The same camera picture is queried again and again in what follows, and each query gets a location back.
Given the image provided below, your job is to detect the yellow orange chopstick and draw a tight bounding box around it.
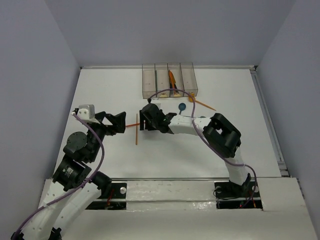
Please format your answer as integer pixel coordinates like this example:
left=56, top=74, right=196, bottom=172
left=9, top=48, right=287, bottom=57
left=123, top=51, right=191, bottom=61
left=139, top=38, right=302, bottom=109
left=135, top=113, right=139, bottom=146

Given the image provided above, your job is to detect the orange chopstick long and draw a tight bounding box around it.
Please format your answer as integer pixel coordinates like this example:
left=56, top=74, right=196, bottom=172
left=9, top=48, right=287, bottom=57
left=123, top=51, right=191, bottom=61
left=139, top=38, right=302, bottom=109
left=125, top=123, right=140, bottom=128

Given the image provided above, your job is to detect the yellow orange spoon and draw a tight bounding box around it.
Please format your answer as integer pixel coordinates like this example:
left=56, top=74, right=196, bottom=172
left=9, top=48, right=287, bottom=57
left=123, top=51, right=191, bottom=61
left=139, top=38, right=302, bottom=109
left=188, top=95, right=216, bottom=111

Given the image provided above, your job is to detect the gold knife black handle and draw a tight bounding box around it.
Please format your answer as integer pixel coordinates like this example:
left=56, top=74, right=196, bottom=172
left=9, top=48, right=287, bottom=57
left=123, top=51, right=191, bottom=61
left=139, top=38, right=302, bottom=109
left=169, top=75, right=175, bottom=97
left=171, top=77, right=180, bottom=97

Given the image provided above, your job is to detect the orange chopstick short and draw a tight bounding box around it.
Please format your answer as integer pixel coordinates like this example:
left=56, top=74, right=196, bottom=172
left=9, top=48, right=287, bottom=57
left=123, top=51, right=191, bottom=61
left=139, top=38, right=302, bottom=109
left=168, top=70, right=176, bottom=88

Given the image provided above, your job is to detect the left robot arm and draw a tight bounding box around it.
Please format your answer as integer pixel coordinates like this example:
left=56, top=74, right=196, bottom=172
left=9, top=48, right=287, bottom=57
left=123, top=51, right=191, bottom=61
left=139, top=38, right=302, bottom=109
left=11, top=105, right=126, bottom=240

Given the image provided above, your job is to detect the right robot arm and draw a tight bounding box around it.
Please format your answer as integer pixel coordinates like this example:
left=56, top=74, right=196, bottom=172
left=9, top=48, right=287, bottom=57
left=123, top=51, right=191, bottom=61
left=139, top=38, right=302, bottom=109
left=139, top=103, right=252, bottom=199

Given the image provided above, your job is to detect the blue spoon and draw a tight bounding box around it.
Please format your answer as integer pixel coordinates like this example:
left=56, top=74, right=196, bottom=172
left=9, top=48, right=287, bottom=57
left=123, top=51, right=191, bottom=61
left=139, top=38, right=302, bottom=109
left=178, top=102, right=186, bottom=115

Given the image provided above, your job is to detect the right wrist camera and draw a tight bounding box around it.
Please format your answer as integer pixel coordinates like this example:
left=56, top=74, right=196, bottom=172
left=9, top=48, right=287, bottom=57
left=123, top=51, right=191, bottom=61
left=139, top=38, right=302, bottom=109
left=147, top=98, right=161, bottom=107

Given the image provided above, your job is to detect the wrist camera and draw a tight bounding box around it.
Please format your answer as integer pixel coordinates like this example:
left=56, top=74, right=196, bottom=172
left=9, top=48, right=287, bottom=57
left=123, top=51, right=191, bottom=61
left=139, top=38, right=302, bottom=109
left=73, top=104, right=95, bottom=121
left=147, top=98, right=161, bottom=107

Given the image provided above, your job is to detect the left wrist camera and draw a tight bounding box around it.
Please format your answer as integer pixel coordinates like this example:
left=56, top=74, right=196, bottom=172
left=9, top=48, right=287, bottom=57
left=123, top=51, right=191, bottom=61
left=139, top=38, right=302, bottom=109
left=73, top=104, right=95, bottom=121

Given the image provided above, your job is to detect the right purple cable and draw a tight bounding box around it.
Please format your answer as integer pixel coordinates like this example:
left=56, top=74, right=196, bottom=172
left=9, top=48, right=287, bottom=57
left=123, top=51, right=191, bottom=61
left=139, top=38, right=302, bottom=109
left=147, top=89, right=257, bottom=208

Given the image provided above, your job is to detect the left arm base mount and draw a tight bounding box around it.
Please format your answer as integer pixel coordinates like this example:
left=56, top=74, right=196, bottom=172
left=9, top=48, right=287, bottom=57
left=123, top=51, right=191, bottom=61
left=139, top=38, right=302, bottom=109
left=86, top=181, right=127, bottom=211

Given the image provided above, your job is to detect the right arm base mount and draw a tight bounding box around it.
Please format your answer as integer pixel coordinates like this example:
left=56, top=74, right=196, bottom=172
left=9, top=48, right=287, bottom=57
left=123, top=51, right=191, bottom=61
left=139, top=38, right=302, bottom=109
left=212, top=181, right=263, bottom=210

